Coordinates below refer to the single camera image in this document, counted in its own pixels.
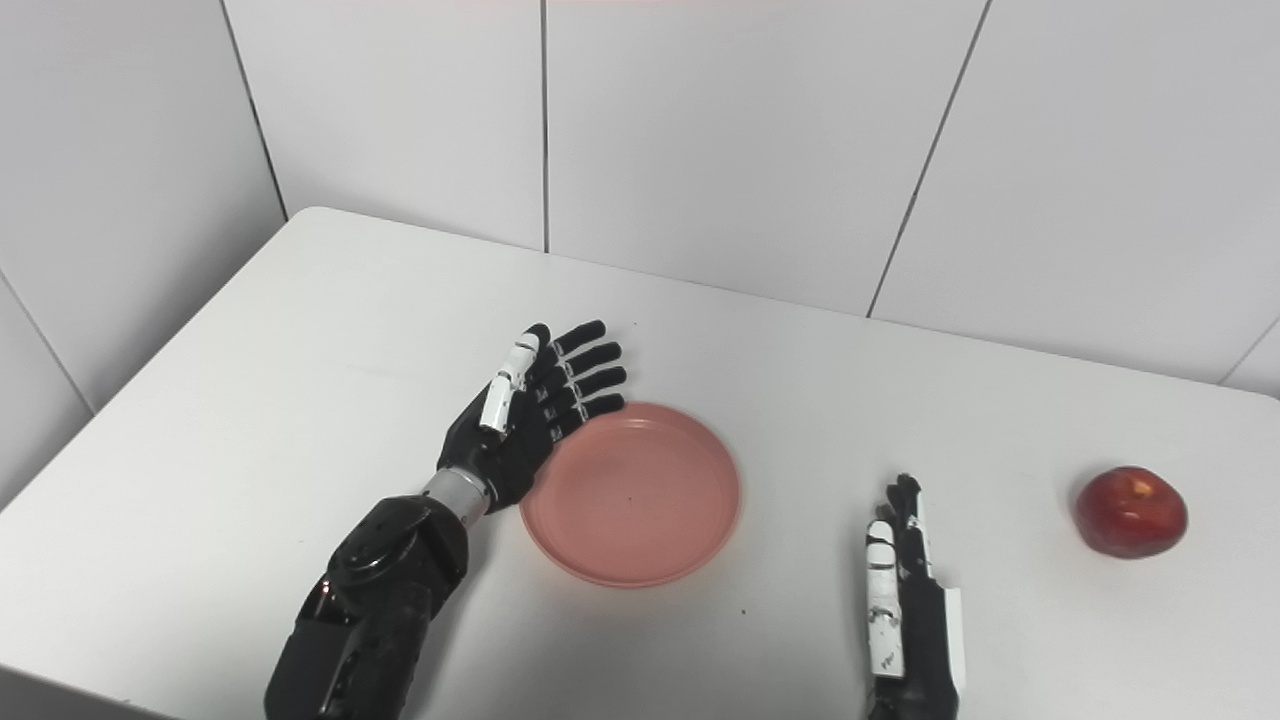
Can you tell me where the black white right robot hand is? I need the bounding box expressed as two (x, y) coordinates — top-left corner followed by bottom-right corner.
(865, 474), (966, 720)

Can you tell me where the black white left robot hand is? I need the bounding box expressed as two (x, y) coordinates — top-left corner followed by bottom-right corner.
(437, 320), (629, 514)

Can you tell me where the red apple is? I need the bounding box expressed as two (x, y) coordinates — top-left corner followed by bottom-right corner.
(1074, 466), (1190, 560)

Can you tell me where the pink round plate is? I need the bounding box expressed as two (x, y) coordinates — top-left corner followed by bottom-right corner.
(519, 402), (743, 589)

